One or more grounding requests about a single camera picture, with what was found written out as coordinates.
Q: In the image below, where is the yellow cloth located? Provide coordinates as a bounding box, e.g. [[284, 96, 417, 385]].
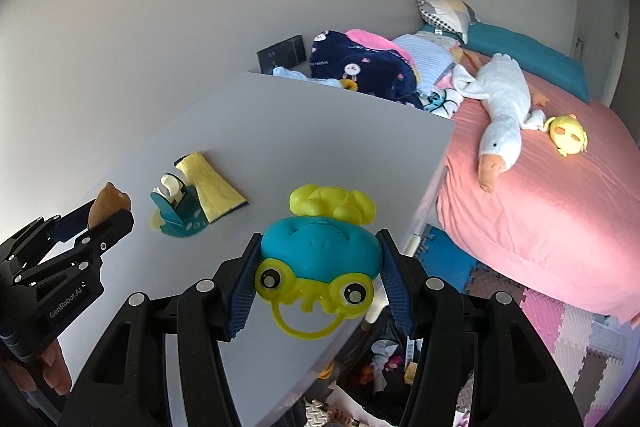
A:
[[175, 151, 249, 224]]

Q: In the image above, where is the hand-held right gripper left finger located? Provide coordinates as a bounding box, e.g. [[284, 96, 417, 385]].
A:
[[59, 233, 266, 427]]

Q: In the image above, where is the pink cloth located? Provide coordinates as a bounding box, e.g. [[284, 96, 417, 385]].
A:
[[345, 28, 412, 62]]

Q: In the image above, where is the light blue striped blanket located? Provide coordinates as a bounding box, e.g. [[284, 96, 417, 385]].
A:
[[392, 32, 463, 95]]

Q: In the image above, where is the yellow chick plush toy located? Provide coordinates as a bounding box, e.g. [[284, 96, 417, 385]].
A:
[[544, 113, 589, 158]]

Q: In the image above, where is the teal pillow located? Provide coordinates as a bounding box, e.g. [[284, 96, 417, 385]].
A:
[[420, 21, 591, 104]]

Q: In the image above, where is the person's left hand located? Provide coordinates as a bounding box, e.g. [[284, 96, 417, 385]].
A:
[[40, 338, 71, 389]]

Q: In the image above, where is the teal yellow frog toy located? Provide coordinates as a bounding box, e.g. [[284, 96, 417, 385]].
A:
[[254, 184, 383, 340]]

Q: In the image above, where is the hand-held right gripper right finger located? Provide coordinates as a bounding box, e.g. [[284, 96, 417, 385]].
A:
[[375, 229, 583, 427]]

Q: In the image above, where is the white cartoon print cloth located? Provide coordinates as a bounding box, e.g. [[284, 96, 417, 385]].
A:
[[422, 88, 463, 118]]

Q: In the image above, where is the light blue baby garment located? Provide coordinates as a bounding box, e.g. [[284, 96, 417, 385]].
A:
[[272, 66, 346, 92]]

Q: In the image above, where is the grey dresser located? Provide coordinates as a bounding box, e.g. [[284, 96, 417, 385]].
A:
[[55, 72, 457, 427]]

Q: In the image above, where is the black bin with bag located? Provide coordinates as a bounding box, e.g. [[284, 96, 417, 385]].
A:
[[345, 307, 426, 413]]

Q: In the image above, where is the patterned grey yellow pillow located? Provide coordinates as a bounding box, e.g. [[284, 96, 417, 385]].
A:
[[417, 0, 480, 45]]

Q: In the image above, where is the white goose plush toy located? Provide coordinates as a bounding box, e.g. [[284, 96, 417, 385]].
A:
[[452, 52, 548, 194]]

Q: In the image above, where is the colourful foam puzzle mat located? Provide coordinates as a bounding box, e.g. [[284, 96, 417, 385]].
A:
[[320, 227, 640, 427]]

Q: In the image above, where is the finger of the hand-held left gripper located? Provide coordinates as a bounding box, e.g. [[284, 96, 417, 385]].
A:
[[75, 209, 136, 260], [47, 201, 97, 243]]

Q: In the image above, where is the navy printed fleece blanket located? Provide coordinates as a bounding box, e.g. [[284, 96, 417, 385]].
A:
[[309, 29, 420, 108]]

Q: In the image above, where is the bed with pink sheet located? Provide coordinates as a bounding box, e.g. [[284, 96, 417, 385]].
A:
[[436, 47, 640, 325]]

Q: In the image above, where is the beige door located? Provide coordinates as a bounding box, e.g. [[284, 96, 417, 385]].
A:
[[575, 0, 633, 108]]

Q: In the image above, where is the teal tape dispenser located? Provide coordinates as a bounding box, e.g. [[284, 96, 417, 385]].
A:
[[150, 173, 213, 239]]

